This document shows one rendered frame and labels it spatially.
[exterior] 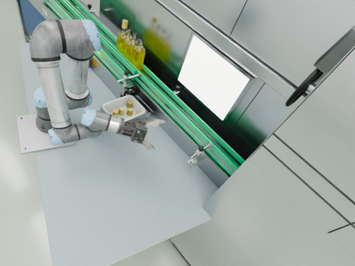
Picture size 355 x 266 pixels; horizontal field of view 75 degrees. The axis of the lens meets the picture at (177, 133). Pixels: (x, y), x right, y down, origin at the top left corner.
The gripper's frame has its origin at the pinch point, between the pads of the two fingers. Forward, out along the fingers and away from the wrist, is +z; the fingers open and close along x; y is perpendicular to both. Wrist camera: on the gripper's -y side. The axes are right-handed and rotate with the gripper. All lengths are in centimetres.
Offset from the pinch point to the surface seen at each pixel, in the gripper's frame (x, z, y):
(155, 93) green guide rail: 9.2, -0.4, -41.5
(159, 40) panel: 39, -7, -57
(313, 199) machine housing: 14, 41, 50
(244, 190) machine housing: -1.2, 33.7, 29.9
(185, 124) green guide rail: 2.1, 18.5, -21.7
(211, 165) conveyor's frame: -11.0, 36.1, -4.2
